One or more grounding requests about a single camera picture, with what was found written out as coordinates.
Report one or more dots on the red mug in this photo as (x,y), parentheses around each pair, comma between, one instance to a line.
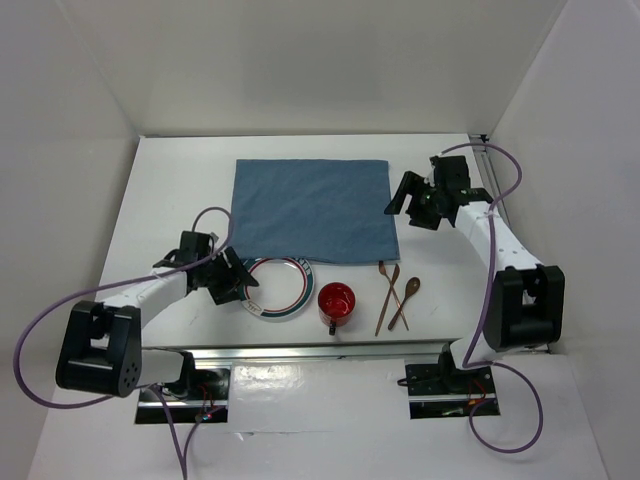
(336,303)

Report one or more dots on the white plate green red rim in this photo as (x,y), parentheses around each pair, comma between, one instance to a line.
(285,285)

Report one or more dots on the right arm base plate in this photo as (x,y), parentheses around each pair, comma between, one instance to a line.
(434,395)

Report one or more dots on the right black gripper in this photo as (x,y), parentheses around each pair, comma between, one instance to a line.
(409,184)

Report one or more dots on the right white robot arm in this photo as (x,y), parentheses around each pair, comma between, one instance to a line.
(524,298)

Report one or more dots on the copper spoon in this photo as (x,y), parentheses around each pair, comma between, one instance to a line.
(411,288)

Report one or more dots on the blue cloth placemat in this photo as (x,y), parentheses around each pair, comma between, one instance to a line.
(323,210)

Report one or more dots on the aluminium rail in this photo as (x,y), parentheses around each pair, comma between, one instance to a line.
(369,350)
(485,160)

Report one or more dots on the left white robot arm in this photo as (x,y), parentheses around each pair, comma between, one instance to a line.
(102,350)

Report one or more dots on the aluminium rail front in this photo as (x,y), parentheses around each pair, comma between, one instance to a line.
(369,350)

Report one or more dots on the aluminium rail right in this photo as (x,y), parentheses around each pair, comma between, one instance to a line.
(485,160)

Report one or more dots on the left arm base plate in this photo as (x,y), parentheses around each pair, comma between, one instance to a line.
(206,399)

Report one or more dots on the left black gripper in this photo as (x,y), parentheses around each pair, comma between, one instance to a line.
(224,293)

